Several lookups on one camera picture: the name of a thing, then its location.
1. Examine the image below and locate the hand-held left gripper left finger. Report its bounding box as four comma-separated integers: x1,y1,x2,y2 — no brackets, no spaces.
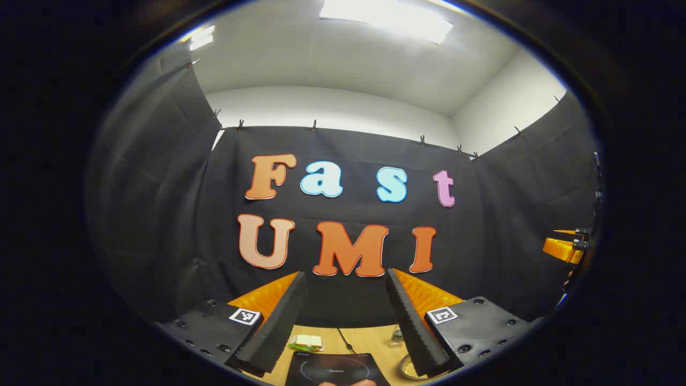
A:
154,271,310,377

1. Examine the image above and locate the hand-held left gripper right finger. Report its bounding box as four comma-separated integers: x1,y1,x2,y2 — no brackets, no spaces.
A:
386,268,543,378

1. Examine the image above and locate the steel pot with black handle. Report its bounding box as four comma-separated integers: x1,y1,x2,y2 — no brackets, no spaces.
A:
399,354,429,381

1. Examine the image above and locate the black induction cooktop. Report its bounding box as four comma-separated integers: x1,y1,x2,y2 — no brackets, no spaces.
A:
285,352,391,386

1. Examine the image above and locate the sliced bread sandwich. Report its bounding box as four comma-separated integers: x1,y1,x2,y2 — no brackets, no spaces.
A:
288,335,325,353

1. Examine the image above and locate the black backdrop cloth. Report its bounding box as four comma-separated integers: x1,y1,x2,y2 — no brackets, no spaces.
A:
86,46,603,329

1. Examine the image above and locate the row of small cloth clips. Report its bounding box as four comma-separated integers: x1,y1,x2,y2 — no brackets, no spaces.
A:
187,58,562,162

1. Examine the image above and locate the ceiling light panel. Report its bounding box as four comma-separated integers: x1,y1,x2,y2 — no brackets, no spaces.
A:
180,25,215,52
319,0,454,45

